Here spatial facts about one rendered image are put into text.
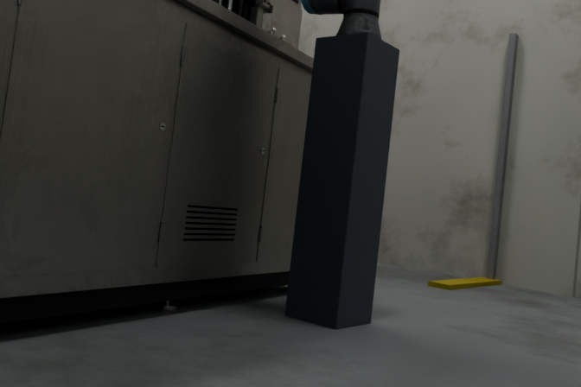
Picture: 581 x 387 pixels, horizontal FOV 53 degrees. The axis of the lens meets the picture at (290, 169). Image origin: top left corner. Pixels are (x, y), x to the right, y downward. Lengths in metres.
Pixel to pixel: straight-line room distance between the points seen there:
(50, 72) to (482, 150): 3.06
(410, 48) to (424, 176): 0.93
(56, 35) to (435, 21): 3.29
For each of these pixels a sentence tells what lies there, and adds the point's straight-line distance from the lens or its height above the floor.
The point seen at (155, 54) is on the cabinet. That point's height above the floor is 0.70.
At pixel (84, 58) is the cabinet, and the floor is 0.63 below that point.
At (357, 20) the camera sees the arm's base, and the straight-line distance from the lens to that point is 1.93.
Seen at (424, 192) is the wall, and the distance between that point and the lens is 4.09.
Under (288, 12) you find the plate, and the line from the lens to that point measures 3.28.
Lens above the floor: 0.36
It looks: 3 degrees up
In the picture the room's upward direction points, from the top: 7 degrees clockwise
